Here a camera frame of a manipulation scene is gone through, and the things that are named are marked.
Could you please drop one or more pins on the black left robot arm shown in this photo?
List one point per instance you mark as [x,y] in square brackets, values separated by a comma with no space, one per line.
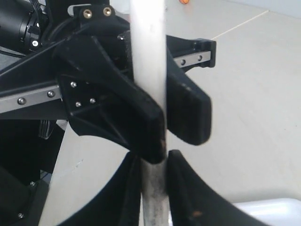
[25,27]

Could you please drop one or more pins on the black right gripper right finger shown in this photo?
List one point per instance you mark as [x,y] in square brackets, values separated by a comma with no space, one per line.
[194,203]

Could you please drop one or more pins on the white rectangular plastic tray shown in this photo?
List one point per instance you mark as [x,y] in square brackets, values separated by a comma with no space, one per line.
[274,212]

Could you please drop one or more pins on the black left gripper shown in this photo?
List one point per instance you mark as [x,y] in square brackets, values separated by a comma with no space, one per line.
[84,73]

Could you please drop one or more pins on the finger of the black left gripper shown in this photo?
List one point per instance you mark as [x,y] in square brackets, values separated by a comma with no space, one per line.
[189,108]

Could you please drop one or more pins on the white drumstick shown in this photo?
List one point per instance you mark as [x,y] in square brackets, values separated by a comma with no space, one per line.
[148,39]

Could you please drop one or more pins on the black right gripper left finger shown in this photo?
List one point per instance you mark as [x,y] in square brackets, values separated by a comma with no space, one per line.
[118,203]

